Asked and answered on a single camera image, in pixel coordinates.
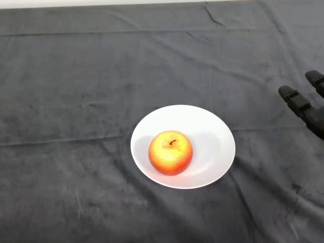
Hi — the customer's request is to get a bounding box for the black cloth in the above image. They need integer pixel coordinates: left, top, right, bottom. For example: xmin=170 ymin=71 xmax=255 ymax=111
xmin=0 ymin=0 xmax=324 ymax=243

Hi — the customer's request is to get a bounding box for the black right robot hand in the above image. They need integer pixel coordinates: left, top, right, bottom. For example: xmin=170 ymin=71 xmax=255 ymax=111
xmin=278 ymin=70 xmax=324 ymax=141

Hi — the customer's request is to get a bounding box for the red yellow apple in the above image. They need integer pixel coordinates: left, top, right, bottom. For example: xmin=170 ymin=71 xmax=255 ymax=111
xmin=148 ymin=130 xmax=194 ymax=176

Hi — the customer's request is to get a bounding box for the white round plate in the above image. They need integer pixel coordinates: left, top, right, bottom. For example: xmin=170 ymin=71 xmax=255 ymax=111
xmin=130 ymin=104 xmax=236 ymax=190

